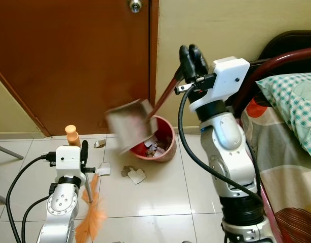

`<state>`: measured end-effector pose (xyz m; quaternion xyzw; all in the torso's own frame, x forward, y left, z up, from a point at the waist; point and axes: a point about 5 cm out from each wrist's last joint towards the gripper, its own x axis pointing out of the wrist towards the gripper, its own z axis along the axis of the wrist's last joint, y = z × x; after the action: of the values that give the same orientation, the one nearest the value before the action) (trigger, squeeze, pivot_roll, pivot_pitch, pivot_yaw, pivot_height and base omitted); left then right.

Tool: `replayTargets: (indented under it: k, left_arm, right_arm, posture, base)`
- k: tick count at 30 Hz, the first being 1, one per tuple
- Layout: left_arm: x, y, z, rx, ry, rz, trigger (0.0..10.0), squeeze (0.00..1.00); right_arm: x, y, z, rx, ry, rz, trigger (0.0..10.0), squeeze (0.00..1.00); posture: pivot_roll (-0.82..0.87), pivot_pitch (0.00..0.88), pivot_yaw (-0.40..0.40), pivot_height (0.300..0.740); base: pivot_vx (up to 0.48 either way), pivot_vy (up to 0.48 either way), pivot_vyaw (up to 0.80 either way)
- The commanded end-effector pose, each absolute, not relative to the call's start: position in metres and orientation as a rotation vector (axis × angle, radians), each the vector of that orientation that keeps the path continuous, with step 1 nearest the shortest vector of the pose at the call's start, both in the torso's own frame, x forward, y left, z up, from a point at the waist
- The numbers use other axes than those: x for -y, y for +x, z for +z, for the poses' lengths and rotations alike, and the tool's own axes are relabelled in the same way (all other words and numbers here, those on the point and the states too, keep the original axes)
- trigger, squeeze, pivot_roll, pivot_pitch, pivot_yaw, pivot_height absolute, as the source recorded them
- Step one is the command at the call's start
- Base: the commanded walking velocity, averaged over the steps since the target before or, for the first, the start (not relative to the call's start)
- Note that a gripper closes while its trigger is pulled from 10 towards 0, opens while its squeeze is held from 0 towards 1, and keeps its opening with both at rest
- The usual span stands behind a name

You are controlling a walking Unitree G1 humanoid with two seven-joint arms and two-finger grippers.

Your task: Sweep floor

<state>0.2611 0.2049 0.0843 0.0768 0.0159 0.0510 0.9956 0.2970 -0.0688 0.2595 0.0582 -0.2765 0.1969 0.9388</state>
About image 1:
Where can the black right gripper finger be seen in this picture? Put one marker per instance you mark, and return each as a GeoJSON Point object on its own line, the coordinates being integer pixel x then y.
{"type": "Point", "coordinates": [201, 62]}
{"type": "Point", "coordinates": [187, 63]}

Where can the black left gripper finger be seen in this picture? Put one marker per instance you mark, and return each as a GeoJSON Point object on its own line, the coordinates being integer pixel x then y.
{"type": "Point", "coordinates": [85, 153]}

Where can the orange bristle broom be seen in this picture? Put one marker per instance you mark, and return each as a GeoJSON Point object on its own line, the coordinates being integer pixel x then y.
{"type": "Point", "coordinates": [92, 223]}

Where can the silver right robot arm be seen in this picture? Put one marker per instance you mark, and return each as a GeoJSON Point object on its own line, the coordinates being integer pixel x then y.
{"type": "Point", "coordinates": [231, 162]}

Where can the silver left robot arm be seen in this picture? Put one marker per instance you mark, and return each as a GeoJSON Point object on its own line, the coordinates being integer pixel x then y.
{"type": "Point", "coordinates": [62, 202]}

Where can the white folded paper scrap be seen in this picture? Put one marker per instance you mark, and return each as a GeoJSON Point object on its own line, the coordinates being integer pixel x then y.
{"type": "Point", "coordinates": [104, 169]}

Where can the small grey paper scrap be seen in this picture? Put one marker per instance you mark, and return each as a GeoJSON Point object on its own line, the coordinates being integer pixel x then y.
{"type": "Point", "coordinates": [100, 144]}

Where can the brown cardboard scrap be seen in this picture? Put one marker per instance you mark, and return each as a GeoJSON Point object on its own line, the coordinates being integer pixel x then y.
{"type": "Point", "coordinates": [126, 171]}

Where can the large white paper scrap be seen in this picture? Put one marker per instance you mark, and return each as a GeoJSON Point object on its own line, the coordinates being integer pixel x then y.
{"type": "Point", "coordinates": [137, 176]}

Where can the red plastic waste bin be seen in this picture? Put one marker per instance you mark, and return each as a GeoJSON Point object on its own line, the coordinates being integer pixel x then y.
{"type": "Point", "coordinates": [168, 147]}

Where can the paper scraps inside bin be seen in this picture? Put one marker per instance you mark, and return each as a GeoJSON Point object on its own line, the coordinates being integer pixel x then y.
{"type": "Point", "coordinates": [154, 149]}

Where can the grey metal chair leg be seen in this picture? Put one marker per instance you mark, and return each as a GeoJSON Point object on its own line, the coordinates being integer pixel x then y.
{"type": "Point", "coordinates": [8, 151]}

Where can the silver round door knob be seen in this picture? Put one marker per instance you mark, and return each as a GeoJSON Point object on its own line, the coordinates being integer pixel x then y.
{"type": "Point", "coordinates": [135, 5]}

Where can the dark wooden bed headboard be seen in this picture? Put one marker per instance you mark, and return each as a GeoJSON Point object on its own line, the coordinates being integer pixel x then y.
{"type": "Point", "coordinates": [292, 43]}

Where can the brown wooden door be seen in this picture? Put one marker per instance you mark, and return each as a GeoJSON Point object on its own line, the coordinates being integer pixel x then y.
{"type": "Point", "coordinates": [69, 61]}

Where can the green checked pillow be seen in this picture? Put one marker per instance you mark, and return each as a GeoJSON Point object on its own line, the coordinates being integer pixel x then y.
{"type": "Point", "coordinates": [292, 101]}

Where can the colourful patterned bedsheet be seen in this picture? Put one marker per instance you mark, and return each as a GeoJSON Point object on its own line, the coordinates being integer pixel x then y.
{"type": "Point", "coordinates": [287, 172]}

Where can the pink mattress edge trim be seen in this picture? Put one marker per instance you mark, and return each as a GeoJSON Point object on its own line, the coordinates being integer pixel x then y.
{"type": "Point", "coordinates": [269, 215]}

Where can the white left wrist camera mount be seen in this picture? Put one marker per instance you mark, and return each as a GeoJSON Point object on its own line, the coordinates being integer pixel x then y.
{"type": "Point", "coordinates": [68, 159]}

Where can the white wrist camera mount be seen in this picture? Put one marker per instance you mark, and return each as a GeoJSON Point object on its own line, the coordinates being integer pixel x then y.
{"type": "Point", "coordinates": [68, 159]}
{"type": "Point", "coordinates": [227, 78]}

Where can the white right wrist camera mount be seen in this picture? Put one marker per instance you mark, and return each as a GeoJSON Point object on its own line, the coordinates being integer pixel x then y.
{"type": "Point", "coordinates": [227, 78]}

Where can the maroon curved bed frame tube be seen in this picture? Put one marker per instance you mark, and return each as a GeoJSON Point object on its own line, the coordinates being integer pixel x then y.
{"type": "Point", "coordinates": [277, 61]}

